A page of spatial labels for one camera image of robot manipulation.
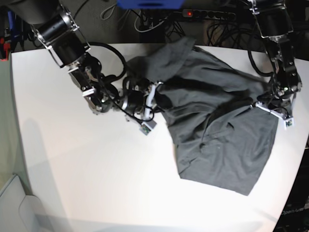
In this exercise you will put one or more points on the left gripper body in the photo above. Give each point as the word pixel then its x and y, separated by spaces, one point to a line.
pixel 277 106

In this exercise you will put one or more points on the blue box overhead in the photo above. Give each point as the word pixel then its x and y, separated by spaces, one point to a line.
pixel 150 4

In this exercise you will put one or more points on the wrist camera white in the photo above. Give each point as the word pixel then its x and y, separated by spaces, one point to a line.
pixel 288 123
pixel 147 127

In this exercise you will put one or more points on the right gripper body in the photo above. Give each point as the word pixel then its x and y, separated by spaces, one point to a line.
pixel 140 106

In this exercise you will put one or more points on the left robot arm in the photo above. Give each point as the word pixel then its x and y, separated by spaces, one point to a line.
pixel 275 26

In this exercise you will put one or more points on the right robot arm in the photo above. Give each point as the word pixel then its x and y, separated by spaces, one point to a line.
pixel 55 28

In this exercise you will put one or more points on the red clamp at left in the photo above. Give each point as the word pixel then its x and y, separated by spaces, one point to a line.
pixel 4 49

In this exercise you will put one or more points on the black power strip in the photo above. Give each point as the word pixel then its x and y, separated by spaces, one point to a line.
pixel 205 14

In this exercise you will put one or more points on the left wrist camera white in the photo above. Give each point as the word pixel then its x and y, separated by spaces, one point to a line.
pixel 288 123

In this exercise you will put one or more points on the dark grey t-shirt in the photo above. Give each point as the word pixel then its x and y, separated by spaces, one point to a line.
pixel 221 139

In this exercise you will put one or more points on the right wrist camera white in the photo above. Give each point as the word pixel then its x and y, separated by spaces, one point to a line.
pixel 147 127

